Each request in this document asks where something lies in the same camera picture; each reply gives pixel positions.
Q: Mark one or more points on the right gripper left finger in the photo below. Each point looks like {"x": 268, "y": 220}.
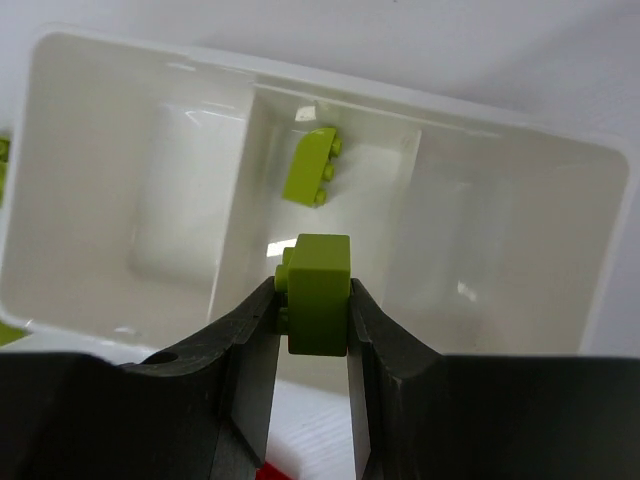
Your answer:
{"x": 198, "y": 409}

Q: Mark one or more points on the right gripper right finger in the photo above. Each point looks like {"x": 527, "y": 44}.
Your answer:
{"x": 420, "y": 414}

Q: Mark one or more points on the small green lego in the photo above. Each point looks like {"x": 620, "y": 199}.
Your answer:
{"x": 314, "y": 280}

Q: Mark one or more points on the green curved lego brick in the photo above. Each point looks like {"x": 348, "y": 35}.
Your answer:
{"x": 312, "y": 167}

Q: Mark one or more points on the green long lego brick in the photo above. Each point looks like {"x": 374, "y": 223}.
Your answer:
{"x": 4, "y": 160}

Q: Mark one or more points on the small red square lego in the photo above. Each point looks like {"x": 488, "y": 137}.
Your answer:
{"x": 270, "y": 472}

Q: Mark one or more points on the white three-compartment tray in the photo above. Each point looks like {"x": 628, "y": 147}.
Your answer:
{"x": 152, "y": 187}

